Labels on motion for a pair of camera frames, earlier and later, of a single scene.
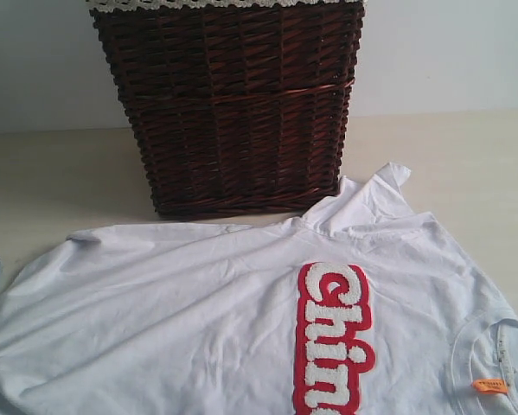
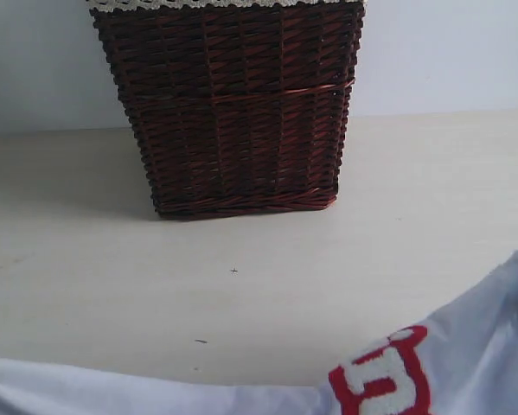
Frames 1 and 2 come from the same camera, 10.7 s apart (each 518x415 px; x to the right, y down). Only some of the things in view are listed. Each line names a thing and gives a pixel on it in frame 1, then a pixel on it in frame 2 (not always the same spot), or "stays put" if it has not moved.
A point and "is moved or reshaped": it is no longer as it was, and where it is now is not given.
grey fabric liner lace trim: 227,3 stays put
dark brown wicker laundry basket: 241,111 stays put
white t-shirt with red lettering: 359,306 is moved or reshaped
